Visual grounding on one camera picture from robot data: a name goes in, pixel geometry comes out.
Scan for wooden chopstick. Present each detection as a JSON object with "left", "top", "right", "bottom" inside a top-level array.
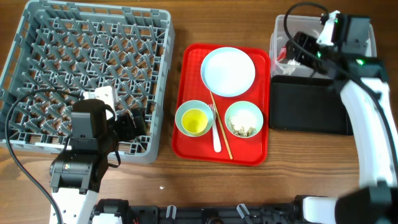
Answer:
[{"left": 210, "top": 91, "right": 233, "bottom": 160}]

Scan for black plastic tray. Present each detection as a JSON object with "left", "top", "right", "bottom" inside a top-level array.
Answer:
[{"left": 269, "top": 75, "right": 353, "bottom": 136}]

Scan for grey plastic dishwasher rack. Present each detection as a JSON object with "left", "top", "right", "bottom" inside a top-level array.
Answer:
[{"left": 1, "top": 1, "right": 175, "bottom": 164}]

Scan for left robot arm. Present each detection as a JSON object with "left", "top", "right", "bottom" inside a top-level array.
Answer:
[{"left": 50, "top": 99, "right": 146, "bottom": 223}]

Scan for rice and food scraps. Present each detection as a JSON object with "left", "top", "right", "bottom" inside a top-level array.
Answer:
[{"left": 228, "top": 114, "right": 257, "bottom": 138}]

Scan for yellow plastic cup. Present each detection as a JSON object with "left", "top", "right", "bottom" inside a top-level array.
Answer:
[{"left": 182, "top": 109, "right": 208, "bottom": 136}]

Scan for light blue round plate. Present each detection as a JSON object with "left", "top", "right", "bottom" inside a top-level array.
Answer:
[{"left": 200, "top": 47, "right": 256, "bottom": 97}]

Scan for white plastic fork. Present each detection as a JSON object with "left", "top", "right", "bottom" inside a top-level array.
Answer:
[{"left": 208, "top": 104, "right": 221, "bottom": 153}]

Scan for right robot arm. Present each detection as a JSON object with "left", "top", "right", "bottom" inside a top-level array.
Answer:
[{"left": 289, "top": 11, "right": 397, "bottom": 223}]

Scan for clear plastic waste bin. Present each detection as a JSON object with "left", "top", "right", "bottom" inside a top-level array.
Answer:
[{"left": 269, "top": 14, "right": 377, "bottom": 79}]

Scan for light green bowl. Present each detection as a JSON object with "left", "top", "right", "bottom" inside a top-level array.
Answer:
[{"left": 224, "top": 101, "right": 264, "bottom": 138}]

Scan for red plastic serving tray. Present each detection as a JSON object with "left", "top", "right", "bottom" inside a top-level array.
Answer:
[{"left": 172, "top": 44, "right": 271, "bottom": 166}]

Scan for red sauce packet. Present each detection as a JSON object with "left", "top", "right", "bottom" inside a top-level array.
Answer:
[{"left": 277, "top": 47, "right": 287, "bottom": 62}]

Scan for white paper wrapper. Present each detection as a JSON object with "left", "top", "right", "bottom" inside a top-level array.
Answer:
[{"left": 281, "top": 59, "right": 301, "bottom": 75}]

